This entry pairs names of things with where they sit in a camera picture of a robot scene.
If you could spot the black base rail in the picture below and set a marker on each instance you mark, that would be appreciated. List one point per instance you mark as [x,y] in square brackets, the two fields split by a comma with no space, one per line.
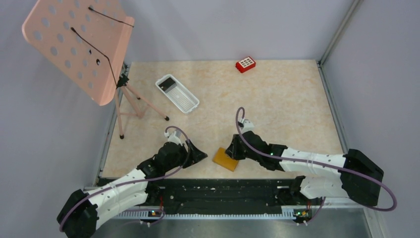
[225,196]

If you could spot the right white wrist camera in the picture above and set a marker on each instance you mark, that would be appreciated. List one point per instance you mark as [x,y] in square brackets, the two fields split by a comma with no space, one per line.
[245,125]

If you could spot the white plastic basket tray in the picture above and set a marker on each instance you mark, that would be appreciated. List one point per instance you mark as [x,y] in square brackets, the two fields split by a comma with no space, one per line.
[180,96]

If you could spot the aluminium frame rail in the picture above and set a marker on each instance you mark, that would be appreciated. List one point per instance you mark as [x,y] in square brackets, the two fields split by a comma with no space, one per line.
[321,65]

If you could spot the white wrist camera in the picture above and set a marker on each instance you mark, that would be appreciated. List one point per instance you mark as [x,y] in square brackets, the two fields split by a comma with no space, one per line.
[245,125]
[174,136]

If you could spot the red box with grid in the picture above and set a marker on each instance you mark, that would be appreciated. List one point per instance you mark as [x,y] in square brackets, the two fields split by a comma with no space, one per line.
[245,64]

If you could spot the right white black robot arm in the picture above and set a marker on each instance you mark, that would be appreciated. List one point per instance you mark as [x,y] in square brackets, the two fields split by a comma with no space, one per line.
[322,177]

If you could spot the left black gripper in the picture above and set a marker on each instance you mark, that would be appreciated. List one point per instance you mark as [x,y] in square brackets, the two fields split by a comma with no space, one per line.
[196,155]

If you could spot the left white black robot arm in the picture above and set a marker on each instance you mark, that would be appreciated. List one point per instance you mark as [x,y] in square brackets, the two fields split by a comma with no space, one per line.
[86,211]

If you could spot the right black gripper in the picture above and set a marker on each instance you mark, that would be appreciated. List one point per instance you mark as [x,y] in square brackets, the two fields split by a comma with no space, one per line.
[233,150]

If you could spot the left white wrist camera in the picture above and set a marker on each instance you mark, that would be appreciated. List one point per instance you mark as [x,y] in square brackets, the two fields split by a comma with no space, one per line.
[174,136]

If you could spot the black card in basket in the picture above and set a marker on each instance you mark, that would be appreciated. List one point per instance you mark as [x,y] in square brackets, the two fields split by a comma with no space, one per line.
[167,85]

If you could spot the pink perforated music stand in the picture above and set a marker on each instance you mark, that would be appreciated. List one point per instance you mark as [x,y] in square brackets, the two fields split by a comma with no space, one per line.
[87,40]

